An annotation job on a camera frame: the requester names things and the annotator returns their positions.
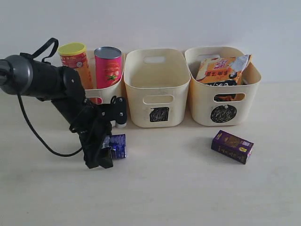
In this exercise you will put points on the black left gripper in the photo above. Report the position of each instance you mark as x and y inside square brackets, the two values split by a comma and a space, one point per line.
[92, 124]

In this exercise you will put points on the blue white milk carton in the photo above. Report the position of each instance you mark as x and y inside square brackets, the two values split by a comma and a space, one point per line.
[117, 145]

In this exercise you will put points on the pink Lay's chip can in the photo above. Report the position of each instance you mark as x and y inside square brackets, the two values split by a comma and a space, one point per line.
[108, 66]

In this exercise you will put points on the yellow Lay's chip can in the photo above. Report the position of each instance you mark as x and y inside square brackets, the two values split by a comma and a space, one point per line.
[74, 56]

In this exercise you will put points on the purple carton box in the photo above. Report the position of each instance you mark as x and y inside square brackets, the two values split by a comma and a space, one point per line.
[232, 146]

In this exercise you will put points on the orange noodle bag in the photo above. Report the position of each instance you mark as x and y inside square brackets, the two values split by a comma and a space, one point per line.
[223, 71]

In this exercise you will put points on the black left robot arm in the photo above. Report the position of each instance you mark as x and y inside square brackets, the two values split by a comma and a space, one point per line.
[22, 76]

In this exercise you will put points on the cream bin triangle mark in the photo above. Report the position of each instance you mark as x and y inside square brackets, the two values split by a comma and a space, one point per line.
[103, 95]

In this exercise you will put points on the cream bin square mark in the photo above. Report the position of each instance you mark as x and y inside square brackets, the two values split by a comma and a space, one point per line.
[157, 83]

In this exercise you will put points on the cream bin circle mark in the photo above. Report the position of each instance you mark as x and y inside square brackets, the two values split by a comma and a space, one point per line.
[220, 105]

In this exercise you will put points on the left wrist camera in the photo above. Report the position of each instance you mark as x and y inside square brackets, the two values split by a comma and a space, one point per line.
[116, 111]

